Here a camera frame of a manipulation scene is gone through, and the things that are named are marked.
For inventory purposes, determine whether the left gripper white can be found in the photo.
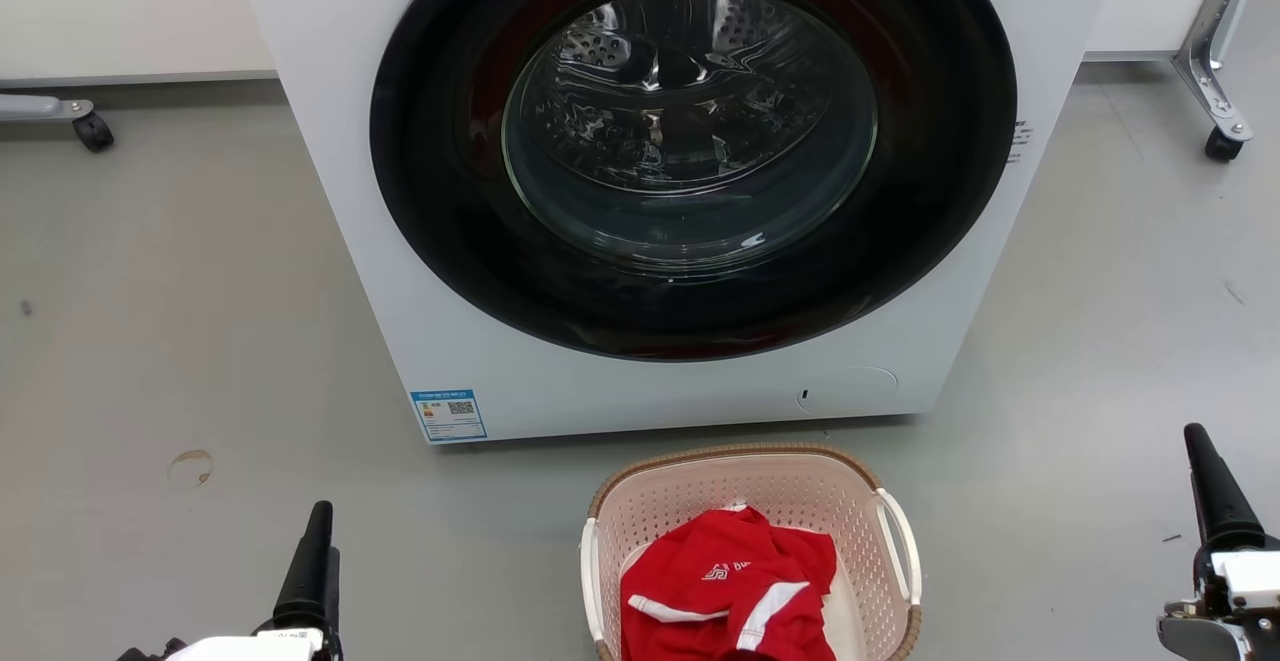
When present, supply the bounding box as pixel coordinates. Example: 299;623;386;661
165;501;344;661

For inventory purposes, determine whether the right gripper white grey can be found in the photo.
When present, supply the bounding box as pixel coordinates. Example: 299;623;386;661
1157;423;1280;661

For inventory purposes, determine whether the beige perforated plastic laundry basket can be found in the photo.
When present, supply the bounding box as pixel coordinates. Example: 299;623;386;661
580;443;923;661

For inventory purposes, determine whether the blue energy label sticker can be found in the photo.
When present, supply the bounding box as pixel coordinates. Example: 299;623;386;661
410;389;489;443

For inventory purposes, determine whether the white front-load washing machine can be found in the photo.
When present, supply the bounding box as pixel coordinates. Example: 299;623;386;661
228;0;1126;445

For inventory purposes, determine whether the red and white sports shirt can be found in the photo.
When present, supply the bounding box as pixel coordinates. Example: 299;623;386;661
620;505;839;661

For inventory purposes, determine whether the round black washing machine door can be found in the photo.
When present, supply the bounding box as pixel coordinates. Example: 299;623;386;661
369;0;1018;362

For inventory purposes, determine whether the grey metal angled stand leg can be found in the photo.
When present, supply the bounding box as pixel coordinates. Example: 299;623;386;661
1172;0;1271;142

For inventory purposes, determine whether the grey horizontal stand leg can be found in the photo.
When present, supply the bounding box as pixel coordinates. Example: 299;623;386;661
0;94;95;124

